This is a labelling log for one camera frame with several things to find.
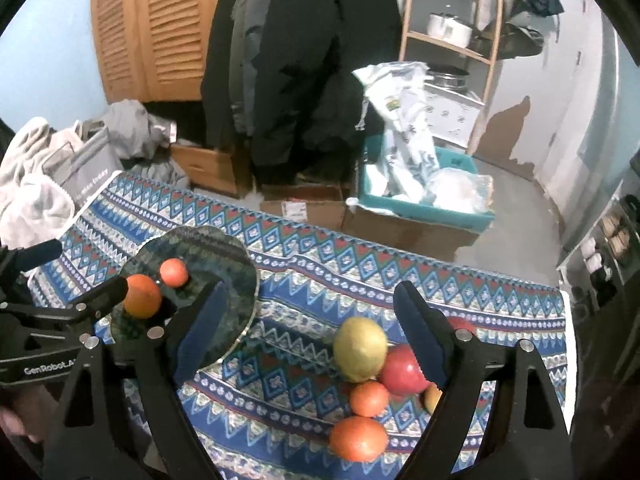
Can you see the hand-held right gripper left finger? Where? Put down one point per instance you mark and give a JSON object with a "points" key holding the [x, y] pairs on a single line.
{"points": [[200, 332]]}

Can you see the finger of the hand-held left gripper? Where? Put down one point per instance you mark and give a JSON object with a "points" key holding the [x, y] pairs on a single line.
{"points": [[30, 256], [102, 297]]}

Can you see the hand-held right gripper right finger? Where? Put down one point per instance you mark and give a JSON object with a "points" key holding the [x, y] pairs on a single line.
{"points": [[417, 332]]}

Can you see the large orange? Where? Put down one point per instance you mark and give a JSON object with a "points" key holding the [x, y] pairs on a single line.
{"points": [[142, 297], [358, 438]]}

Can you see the red apple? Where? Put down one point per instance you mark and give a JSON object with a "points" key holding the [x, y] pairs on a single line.
{"points": [[400, 370]]}

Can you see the yellow apple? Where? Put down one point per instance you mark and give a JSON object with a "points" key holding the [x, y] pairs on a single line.
{"points": [[360, 347]]}

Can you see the small tangerine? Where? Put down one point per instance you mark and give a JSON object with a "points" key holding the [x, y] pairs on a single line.
{"points": [[173, 272], [369, 399]]}

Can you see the dark green patterned plate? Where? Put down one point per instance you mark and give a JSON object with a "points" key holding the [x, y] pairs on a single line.
{"points": [[220, 255]]}

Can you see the white fleece towel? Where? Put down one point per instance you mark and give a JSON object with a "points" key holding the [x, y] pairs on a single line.
{"points": [[30, 200]]}

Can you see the large cardboard box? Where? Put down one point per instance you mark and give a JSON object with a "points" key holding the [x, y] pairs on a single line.
{"points": [[400, 235]]}

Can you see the grey tote bag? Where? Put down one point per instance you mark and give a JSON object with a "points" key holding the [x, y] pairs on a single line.
{"points": [[87, 170]]}

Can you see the blue patterned tablecloth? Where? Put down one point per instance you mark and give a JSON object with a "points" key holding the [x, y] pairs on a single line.
{"points": [[310, 280]]}

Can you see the clear plastic bag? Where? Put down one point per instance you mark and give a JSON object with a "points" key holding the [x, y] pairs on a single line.
{"points": [[462, 190]]}

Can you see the labelled cardboard box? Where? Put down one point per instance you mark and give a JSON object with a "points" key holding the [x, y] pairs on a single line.
{"points": [[300, 207]]}

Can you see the grey clothing pile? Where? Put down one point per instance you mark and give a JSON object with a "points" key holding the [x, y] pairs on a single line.
{"points": [[130, 125]]}

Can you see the cardboard boxes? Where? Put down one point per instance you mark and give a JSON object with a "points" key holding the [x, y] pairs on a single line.
{"points": [[205, 165]]}

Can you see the teal plastic bin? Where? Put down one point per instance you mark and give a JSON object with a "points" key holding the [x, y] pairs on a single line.
{"points": [[465, 162]]}

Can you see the shoe rack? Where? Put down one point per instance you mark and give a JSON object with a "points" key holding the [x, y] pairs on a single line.
{"points": [[600, 250]]}

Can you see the white printed plastic bag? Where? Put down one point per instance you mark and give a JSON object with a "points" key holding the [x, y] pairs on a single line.
{"points": [[405, 125]]}

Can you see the wooden louvered wardrobe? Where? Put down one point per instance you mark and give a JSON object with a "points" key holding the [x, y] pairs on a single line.
{"points": [[150, 35]]}

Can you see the round steel pan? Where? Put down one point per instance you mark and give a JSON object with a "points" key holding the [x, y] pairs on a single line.
{"points": [[450, 79]]}

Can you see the dark jacket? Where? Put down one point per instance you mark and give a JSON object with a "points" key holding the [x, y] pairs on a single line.
{"points": [[220, 60]]}

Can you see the grey jacket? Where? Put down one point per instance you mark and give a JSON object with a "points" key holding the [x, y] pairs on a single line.
{"points": [[245, 60]]}

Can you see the black coat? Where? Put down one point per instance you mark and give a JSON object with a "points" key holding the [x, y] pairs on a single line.
{"points": [[310, 60]]}

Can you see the metal pot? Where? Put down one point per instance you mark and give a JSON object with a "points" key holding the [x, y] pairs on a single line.
{"points": [[450, 29]]}

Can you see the wooden shelf rack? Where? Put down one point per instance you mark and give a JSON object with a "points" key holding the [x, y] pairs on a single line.
{"points": [[492, 35]]}

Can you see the dark hanging clothes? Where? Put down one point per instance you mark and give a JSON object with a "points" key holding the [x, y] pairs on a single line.
{"points": [[537, 5]]}

